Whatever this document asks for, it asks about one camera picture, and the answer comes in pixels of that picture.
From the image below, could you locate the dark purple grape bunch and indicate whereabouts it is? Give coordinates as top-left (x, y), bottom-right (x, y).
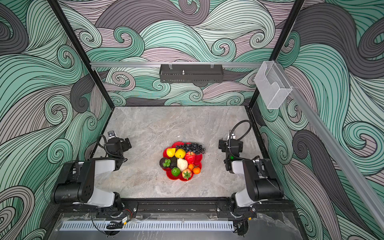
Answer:
top-left (176, 143), bottom-right (206, 155)

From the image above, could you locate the red apple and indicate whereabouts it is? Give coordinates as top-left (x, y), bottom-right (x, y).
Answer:
top-left (184, 152), bottom-right (196, 164)

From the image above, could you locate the dark brown passion fruit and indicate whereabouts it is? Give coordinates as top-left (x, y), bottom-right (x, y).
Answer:
top-left (160, 158), bottom-right (171, 170)

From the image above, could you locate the small peach fruit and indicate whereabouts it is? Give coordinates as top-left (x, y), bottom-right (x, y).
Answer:
top-left (182, 168), bottom-right (193, 181)

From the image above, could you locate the beige garlic bulb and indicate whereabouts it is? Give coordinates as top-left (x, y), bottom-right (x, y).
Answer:
top-left (177, 159), bottom-right (189, 172)

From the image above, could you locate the large yellow lemon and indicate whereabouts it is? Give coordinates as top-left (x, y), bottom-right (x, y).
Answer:
top-left (175, 149), bottom-right (186, 159)

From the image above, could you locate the red flower-shaped fruit bowl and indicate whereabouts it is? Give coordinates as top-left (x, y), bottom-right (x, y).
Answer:
top-left (159, 142), bottom-right (205, 182)

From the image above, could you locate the small wrinkled yellow fruit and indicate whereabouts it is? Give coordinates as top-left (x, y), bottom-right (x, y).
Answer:
top-left (166, 148), bottom-right (176, 158)

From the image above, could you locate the dark avocado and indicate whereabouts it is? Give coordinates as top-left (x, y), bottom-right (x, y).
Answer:
top-left (170, 157), bottom-right (178, 169)

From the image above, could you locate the green lime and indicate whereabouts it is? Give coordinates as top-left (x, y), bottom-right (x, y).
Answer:
top-left (171, 167), bottom-right (181, 177)

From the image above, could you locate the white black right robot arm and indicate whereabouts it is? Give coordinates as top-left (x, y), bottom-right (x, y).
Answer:
top-left (219, 139), bottom-right (284, 208)

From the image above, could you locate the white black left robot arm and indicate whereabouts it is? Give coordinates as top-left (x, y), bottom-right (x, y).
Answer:
top-left (51, 131), bottom-right (132, 211)

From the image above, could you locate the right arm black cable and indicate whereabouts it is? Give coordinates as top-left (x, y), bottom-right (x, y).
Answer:
top-left (229, 119), bottom-right (253, 141)

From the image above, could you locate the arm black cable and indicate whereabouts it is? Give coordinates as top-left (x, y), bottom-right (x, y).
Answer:
top-left (95, 134), bottom-right (127, 160)
top-left (229, 119), bottom-right (253, 141)

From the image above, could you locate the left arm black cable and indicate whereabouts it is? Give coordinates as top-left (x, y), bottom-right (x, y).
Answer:
top-left (95, 134), bottom-right (127, 160)

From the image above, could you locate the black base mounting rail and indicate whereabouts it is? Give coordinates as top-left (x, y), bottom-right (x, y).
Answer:
top-left (57, 197), bottom-right (292, 219)

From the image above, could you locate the clear plastic wall bin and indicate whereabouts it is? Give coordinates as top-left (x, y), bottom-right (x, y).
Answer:
top-left (254, 61), bottom-right (292, 110)

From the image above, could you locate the aluminium wall rail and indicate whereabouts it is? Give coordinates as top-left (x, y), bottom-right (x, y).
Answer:
top-left (90, 61), bottom-right (262, 69)

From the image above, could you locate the black perforated wall tray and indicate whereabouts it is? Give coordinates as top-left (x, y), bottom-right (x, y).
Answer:
top-left (159, 65), bottom-right (224, 84)

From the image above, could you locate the white slotted cable duct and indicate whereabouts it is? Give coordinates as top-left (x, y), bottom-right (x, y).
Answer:
top-left (59, 221), bottom-right (234, 232)

